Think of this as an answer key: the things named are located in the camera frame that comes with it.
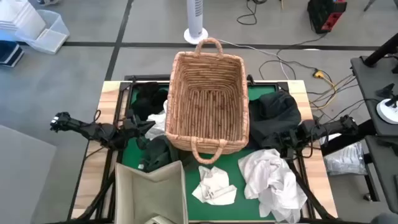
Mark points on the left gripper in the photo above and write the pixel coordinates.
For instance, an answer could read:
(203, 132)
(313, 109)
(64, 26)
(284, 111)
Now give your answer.
(132, 130)

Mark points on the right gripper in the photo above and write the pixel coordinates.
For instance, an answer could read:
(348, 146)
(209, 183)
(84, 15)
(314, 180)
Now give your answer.
(287, 135)

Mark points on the white shirt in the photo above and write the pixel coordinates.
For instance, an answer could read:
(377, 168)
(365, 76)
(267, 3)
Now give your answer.
(158, 123)

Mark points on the dark green garment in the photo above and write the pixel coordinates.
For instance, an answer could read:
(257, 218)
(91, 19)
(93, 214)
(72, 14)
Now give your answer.
(158, 154)

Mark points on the large black garment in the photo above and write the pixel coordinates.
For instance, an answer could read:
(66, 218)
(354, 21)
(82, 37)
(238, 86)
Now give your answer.
(273, 109)

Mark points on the large white garment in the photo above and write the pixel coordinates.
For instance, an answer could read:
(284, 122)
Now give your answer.
(273, 183)

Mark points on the small white garment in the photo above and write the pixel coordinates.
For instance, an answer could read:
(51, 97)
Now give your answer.
(214, 186)

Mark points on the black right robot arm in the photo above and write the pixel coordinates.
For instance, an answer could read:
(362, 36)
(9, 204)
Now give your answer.
(329, 127)

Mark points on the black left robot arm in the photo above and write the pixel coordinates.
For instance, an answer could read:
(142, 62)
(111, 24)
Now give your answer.
(93, 130)

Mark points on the beige fabric storage bin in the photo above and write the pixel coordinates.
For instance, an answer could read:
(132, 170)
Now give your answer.
(149, 196)

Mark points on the black diagonal support bar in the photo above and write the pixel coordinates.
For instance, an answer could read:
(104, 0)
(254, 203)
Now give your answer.
(342, 142)

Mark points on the clear plastic bag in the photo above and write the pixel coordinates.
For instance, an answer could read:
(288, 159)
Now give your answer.
(345, 158)

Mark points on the green table mat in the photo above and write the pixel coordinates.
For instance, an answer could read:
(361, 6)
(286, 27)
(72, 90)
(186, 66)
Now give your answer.
(217, 214)

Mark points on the black side table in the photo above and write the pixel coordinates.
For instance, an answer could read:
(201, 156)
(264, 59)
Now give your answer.
(367, 93)

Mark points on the white round device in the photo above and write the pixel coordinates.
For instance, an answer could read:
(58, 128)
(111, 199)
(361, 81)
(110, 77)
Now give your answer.
(387, 112)

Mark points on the black clamp stand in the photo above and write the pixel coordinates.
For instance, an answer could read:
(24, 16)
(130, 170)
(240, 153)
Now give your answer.
(385, 91)

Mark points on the grey panel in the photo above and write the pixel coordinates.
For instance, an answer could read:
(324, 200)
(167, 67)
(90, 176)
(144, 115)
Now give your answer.
(25, 174)

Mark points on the white tower fan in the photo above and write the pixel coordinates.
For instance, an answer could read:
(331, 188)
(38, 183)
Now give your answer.
(195, 15)

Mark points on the clear plastic storage bin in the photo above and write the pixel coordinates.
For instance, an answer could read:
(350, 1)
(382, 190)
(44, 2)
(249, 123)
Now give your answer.
(51, 34)

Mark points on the black pole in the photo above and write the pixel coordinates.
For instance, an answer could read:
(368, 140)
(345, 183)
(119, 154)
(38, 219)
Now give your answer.
(381, 51)

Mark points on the blue and white box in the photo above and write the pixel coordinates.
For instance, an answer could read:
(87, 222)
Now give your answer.
(9, 53)

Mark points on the stack of white boxes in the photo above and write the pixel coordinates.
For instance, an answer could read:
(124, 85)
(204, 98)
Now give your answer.
(18, 15)

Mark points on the black metal table frame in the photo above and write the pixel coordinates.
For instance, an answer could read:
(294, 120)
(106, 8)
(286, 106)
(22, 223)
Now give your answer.
(143, 77)

